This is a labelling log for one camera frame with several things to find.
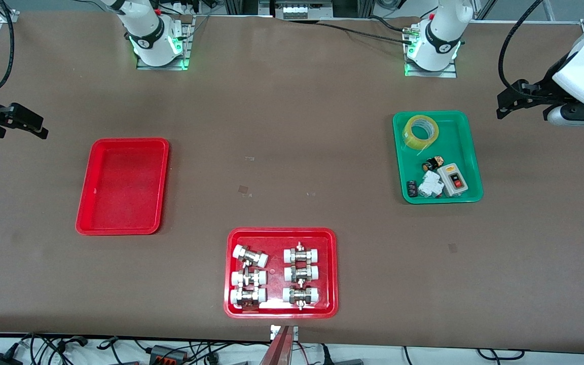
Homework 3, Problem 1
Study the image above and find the yellow packing tape roll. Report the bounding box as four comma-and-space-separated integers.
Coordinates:
403, 115, 440, 151

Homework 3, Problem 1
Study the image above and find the green plastic tray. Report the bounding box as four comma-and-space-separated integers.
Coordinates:
392, 111, 484, 205

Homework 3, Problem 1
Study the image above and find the empty red plastic tray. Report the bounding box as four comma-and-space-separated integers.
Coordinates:
75, 138, 170, 236

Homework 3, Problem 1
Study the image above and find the red tray holding valves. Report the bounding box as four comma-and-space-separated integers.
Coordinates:
224, 227, 339, 319

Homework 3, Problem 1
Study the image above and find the white circuit breaker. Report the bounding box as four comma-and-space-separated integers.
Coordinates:
418, 170, 446, 199

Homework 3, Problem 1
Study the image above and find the white power strip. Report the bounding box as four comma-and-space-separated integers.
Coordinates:
272, 0, 334, 21

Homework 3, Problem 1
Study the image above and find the brass valve with white caps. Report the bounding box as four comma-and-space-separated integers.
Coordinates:
282, 285, 320, 310
232, 244, 269, 268
284, 264, 320, 283
231, 269, 267, 287
283, 242, 320, 264
230, 287, 267, 309

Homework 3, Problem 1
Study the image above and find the grey connector box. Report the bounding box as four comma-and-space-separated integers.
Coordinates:
149, 345, 189, 363

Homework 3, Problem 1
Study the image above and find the red metal bar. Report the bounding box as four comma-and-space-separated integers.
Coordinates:
259, 325, 295, 365

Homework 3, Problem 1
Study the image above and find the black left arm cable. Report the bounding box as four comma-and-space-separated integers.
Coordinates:
498, 0, 546, 102

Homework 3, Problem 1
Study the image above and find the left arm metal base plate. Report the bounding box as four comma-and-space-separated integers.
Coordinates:
405, 56, 458, 78

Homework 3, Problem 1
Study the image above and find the grey on-off switch box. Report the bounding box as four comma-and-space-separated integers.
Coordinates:
436, 163, 469, 197

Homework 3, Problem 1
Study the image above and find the black cable across table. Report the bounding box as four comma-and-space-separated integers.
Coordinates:
317, 17, 417, 45

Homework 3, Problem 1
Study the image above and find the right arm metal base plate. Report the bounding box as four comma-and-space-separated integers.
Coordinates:
136, 15, 195, 70

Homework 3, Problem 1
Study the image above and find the black floor cable bundle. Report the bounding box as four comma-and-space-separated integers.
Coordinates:
16, 332, 272, 365

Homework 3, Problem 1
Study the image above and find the silver table edge bracket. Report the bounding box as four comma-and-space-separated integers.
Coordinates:
270, 324, 299, 341

